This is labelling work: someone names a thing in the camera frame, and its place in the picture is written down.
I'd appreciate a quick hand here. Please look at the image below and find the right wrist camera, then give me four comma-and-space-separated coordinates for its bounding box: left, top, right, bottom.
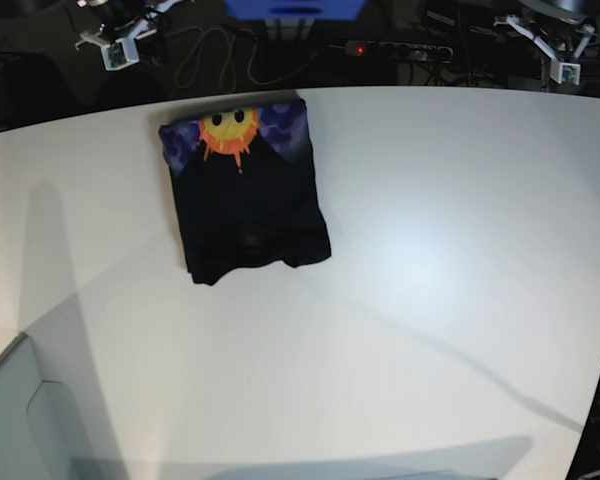
101, 37, 140, 72

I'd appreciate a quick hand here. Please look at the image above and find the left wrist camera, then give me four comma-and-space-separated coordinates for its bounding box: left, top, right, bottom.
550, 60, 581, 85

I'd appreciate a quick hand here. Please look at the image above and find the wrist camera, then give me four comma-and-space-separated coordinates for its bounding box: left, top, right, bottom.
101, 37, 140, 72
550, 60, 581, 85

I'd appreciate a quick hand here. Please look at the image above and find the grey side panel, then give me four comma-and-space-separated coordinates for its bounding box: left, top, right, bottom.
0, 333, 146, 480

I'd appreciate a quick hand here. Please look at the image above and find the white power strip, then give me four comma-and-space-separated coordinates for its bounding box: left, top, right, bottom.
344, 40, 454, 64

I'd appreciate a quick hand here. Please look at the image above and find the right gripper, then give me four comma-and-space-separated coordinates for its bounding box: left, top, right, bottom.
75, 0, 181, 50

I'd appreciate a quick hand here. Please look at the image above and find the grey looped cable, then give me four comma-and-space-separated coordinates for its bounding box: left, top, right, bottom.
144, 19, 312, 92

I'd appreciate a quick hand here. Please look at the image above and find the blue box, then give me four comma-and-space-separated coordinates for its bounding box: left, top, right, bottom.
224, 0, 366, 21

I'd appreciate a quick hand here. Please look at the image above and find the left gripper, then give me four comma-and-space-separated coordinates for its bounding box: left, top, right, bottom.
494, 0, 598, 63

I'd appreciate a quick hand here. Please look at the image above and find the black T-shirt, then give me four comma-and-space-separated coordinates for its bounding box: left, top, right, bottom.
158, 98, 332, 286

